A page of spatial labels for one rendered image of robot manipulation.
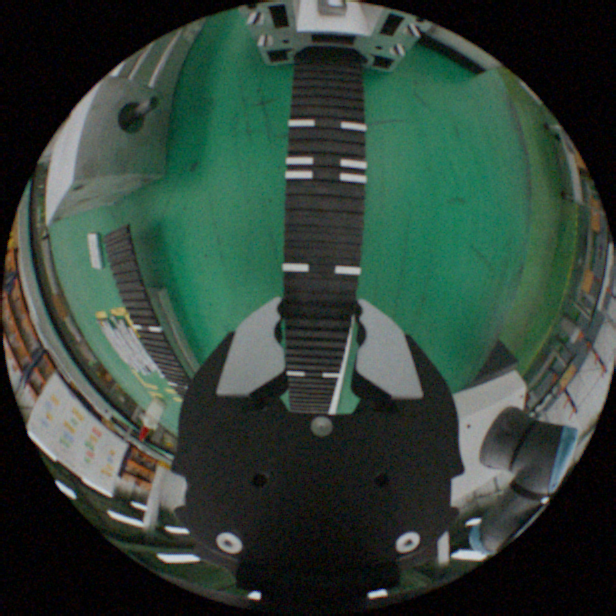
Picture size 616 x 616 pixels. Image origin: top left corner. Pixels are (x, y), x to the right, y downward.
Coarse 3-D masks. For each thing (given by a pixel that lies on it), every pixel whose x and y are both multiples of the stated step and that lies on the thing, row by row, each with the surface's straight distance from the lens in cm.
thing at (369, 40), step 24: (288, 0) 15; (312, 0) 24; (336, 0) 21; (264, 24) 16; (288, 24) 17; (312, 24) 18; (336, 24) 18; (360, 24) 19; (384, 24) 19; (408, 24) 16; (264, 48) 18; (288, 48) 18; (360, 48) 18; (384, 48) 18; (408, 48) 18
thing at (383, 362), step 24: (360, 312) 12; (360, 336) 10; (384, 336) 9; (360, 360) 8; (384, 360) 8; (408, 360) 9; (360, 384) 8; (384, 384) 7; (408, 384) 8; (384, 408) 8
